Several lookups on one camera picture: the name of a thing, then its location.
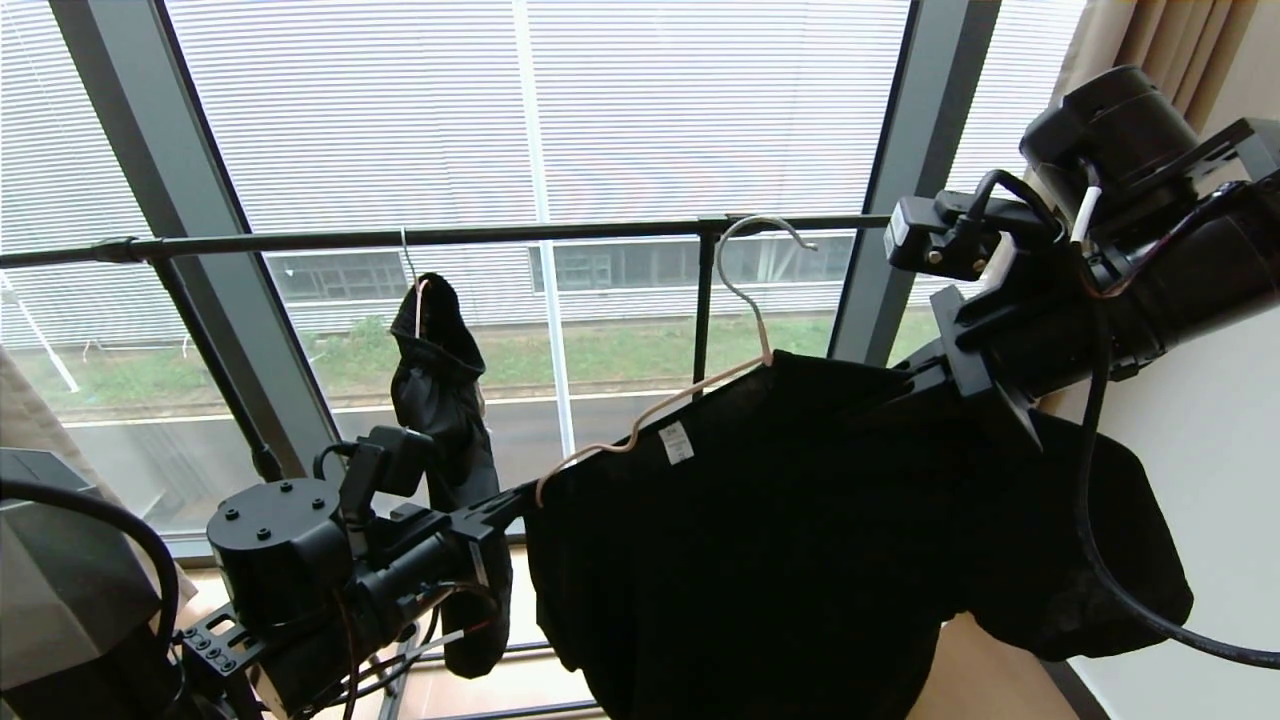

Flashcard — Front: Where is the pink clothes hanger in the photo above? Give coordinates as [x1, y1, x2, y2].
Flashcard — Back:
[398, 227, 433, 343]
[534, 214, 821, 507]

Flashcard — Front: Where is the black garment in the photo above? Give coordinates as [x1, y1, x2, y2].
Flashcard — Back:
[387, 271, 514, 682]

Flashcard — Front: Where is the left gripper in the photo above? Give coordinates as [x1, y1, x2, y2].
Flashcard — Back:
[355, 508, 500, 643]

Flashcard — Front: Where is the beige curtain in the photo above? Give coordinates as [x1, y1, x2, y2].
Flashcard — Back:
[1040, 0, 1263, 133]
[0, 345, 201, 603]

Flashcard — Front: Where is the black clothes rack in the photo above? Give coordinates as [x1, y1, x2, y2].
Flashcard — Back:
[0, 213, 893, 720]

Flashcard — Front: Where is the black short-sleeved shirt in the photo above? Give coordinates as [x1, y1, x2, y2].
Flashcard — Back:
[524, 349, 1197, 720]

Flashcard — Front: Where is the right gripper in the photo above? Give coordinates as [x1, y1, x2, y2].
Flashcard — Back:
[928, 284, 1169, 449]

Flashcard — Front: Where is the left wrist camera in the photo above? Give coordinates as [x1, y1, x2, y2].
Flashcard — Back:
[313, 424, 439, 531]

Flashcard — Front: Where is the window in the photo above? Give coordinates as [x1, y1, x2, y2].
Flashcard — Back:
[0, 0, 1091, 556]

